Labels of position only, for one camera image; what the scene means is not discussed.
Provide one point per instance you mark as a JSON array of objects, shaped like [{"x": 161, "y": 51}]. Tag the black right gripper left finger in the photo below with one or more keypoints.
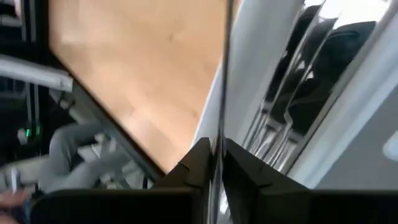
[{"x": 124, "y": 208}]

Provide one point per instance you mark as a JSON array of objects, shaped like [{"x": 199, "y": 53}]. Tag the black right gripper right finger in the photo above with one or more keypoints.
[{"x": 311, "y": 208}]

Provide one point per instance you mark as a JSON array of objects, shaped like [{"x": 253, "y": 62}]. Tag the white plastic cutlery tray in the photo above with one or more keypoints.
[{"x": 357, "y": 124}]

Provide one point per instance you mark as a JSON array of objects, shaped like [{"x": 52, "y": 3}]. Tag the person's hand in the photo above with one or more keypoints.
[{"x": 12, "y": 199}]

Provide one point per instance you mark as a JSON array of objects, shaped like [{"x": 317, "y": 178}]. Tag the silver aluminium bar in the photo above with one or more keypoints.
[{"x": 37, "y": 74}]

